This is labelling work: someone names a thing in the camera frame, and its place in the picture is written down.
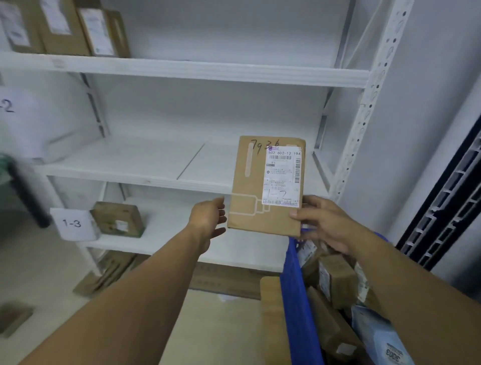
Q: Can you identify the white metal shelf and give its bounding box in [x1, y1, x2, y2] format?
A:
[0, 0, 414, 273]

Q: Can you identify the flattened brown cardboard sheet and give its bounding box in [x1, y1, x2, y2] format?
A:
[187, 261, 281, 301]

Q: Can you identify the brown parcel marked 7936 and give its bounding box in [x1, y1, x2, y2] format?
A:
[0, 0, 46, 54]

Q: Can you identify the square floor drain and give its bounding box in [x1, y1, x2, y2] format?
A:
[0, 302, 35, 338]

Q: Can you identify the green printed cardboard box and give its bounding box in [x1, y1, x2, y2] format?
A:
[91, 202, 145, 238]

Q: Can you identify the person's left forearm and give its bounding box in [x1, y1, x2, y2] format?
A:
[19, 229, 207, 365]

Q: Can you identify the person's right forearm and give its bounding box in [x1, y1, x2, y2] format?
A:
[347, 233, 481, 365]

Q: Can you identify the small parcel yellow tape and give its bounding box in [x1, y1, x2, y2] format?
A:
[77, 7, 131, 59]

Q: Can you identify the person's left hand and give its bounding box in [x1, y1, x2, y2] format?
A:
[187, 197, 228, 253]

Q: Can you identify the white standing air conditioner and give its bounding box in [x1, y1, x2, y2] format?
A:
[385, 71, 481, 290]

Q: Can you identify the pile of parcels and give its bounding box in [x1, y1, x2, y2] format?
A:
[297, 239, 384, 365]

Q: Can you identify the blue plastic crate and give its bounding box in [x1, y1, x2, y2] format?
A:
[280, 227, 391, 365]

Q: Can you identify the brown box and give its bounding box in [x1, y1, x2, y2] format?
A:
[227, 136, 307, 238]

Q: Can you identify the light blue box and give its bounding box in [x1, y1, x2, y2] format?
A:
[351, 304, 416, 365]

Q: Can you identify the small wooden table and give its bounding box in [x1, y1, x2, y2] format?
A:
[260, 276, 292, 365]

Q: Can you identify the white paper shelf label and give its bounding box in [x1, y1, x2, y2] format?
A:
[0, 88, 50, 158]
[50, 208, 100, 242]

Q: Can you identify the person's right hand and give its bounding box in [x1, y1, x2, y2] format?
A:
[289, 195, 363, 257]

